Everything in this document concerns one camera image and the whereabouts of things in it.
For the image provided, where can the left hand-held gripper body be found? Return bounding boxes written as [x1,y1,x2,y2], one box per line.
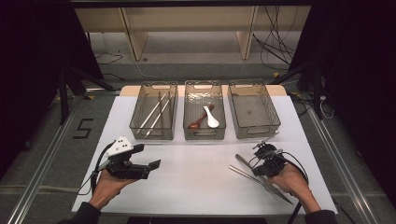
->
[105,135,150,180]

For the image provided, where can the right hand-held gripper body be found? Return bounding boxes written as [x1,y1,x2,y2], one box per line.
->
[252,131,286,178]

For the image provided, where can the metal knife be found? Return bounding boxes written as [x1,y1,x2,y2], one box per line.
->
[228,164,294,205]

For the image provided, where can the grey transparent plastic bin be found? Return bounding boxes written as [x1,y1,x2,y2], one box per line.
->
[129,80,179,141]
[227,79,282,140]
[182,79,227,141]

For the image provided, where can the brown wooden spoon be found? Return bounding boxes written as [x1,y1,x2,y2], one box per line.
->
[187,104,216,130]

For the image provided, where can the white ceramic spoon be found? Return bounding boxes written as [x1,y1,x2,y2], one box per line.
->
[203,105,220,129]

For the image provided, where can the person's right hand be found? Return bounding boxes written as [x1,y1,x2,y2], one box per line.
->
[270,163,312,203]

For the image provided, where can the person's left hand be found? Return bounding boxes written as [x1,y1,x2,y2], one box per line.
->
[88,171,138,210]

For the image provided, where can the black metal stand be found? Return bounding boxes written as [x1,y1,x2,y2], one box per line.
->
[270,60,325,120]
[57,66,118,125]

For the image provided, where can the dark curtain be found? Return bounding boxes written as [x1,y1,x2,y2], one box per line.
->
[0,0,105,175]
[289,0,396,200]

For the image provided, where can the beige wooden desk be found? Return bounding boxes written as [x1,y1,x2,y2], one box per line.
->
[74,6,312,62]

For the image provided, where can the black metal beam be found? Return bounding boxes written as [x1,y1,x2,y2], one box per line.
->
[71,0,312,7]

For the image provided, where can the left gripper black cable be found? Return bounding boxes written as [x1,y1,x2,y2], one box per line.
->
[77,143,113,196]

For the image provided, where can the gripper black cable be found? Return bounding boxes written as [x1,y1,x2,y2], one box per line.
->
[77,143,113,196]
[248,148,310,224]

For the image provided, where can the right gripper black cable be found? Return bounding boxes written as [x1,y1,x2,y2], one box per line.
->
[248,148,310,224]

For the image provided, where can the aluminium floor rail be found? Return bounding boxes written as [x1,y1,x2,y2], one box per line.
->
[6,96,83,224]
[306,106,379,224]

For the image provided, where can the bundle of black cables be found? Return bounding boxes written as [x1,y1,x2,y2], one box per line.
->
[251,6,300,71]

